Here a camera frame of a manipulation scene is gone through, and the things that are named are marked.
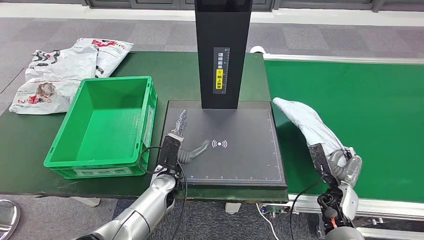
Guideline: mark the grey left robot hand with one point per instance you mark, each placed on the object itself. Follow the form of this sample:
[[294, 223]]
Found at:
[[193, 154]]

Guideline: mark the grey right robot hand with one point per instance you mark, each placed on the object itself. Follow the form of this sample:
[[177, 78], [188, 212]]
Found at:
[[352, 169]]

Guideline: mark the grey courier bag parcel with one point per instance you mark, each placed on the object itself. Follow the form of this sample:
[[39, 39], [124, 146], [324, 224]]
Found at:
[[308, 122]]

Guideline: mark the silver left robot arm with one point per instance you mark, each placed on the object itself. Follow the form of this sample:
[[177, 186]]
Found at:
[[149, 205]]

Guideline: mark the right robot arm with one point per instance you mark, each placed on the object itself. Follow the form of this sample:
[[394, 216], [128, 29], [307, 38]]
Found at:
[[349, 202]]

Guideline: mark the black inbound scanner machine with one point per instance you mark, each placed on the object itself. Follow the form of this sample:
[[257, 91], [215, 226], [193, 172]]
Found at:
[[225, 33]]

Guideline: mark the white table foot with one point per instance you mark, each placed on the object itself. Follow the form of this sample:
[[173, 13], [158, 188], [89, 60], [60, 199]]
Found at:
[[84, 201], [233, 208]]

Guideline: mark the small green circuit board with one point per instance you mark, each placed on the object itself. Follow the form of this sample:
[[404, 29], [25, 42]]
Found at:
[[270, 209]]

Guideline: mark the green plastic crate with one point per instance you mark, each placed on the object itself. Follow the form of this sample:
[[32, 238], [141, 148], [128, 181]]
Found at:
[[99, 126]]

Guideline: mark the white courier bag red print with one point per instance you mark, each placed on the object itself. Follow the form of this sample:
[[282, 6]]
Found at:
[[111, 54]]

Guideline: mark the white courier bag brown picture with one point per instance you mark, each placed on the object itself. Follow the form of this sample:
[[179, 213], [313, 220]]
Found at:
[[51, 99]]

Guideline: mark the white courier bag black print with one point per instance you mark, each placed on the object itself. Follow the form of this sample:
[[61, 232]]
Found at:
[[66, 66]]

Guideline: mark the dark framed glass partition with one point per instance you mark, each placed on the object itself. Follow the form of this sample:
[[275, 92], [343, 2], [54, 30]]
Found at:
[[149, 3]]

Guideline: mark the shiny silver robot shell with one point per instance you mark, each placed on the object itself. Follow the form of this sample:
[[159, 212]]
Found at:
[[8, 218]]

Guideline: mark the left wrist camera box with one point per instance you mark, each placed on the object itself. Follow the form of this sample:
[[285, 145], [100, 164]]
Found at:
[[169, 150]]

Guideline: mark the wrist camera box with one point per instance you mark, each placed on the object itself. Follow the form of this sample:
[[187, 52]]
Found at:
[[169, 150], [319, 159]]

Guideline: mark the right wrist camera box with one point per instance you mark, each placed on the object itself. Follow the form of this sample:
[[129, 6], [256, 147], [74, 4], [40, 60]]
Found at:
[[319, 159]]

